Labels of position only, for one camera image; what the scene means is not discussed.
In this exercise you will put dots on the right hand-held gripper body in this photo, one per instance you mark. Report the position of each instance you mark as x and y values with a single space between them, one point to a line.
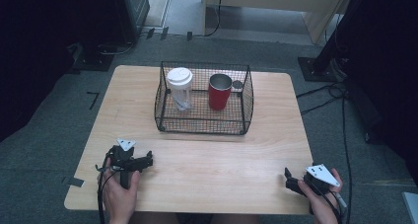
320 181

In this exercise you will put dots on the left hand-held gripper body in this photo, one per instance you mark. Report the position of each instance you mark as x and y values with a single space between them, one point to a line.
122 160

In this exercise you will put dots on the clear cup with white lid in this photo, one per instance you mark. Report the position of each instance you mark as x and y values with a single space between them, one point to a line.
180 87

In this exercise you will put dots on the red metal cup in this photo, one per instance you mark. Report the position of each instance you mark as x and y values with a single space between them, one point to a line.
219 91

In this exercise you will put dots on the person's right hand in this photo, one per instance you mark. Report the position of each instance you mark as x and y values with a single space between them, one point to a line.
320 206

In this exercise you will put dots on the person's left hand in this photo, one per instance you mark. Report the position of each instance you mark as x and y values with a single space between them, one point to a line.
120 197

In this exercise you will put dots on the grey tape strip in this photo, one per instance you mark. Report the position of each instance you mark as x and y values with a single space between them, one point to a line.
75 182

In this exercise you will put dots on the white box corner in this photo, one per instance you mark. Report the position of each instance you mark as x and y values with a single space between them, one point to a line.
412 207

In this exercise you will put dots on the round dark basket tag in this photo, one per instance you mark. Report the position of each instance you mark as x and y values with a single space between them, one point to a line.
238 84

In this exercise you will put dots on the black curtain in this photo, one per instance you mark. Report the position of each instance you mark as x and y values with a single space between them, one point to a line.
36 53
384 69

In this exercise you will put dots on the black equipment case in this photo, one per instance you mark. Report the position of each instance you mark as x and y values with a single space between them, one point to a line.
131 13

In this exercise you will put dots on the light wooden cabinet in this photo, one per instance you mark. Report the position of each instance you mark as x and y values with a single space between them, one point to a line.
279 0

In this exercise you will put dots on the black stand base plate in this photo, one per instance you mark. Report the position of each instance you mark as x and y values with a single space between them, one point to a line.
315 69
95 61

